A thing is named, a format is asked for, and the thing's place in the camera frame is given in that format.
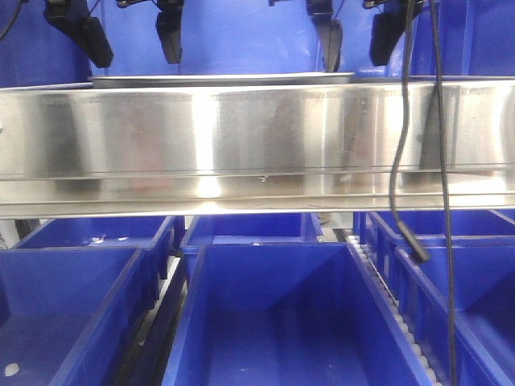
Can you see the blue bin rear right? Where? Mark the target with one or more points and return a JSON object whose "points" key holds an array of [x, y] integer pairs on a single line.
{"points": [[379, 232]]}

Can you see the roller track rail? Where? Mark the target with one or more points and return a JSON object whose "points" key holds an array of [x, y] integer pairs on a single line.
{"points": [[405, 364]]}

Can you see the blue bin upper right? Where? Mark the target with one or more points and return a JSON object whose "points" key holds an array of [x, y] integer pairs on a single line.
{"points": [[476, 37]]}

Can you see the blue bin rear left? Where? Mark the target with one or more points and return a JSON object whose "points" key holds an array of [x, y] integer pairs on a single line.
{"points": [[158, 235]]}

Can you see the blue bin behind tray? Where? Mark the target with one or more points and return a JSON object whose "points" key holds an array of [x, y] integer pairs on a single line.
{"points": [[238, 37]]}

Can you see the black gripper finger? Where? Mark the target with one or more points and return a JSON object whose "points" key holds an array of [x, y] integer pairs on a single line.
{"points": [[329, 31], [73, 19], [168, 26], [388, 27]]}

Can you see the blue bin lower centre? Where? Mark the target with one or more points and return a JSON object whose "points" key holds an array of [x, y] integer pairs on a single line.
{"points": [[283, 314]]}

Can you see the blue bin lower left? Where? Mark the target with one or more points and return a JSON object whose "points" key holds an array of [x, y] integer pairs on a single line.
{"points": [[68, 315]]}

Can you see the silver metal tray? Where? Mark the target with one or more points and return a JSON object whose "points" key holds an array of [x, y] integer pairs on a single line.
{"points": [[226, 80]]}

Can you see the blue bin rear centre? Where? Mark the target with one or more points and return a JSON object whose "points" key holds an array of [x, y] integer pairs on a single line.
{"points": [[265, 228]]}

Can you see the stainless steel shelf rail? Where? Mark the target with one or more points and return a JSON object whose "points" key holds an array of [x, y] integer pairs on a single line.
{"points": [[71, 152]]}

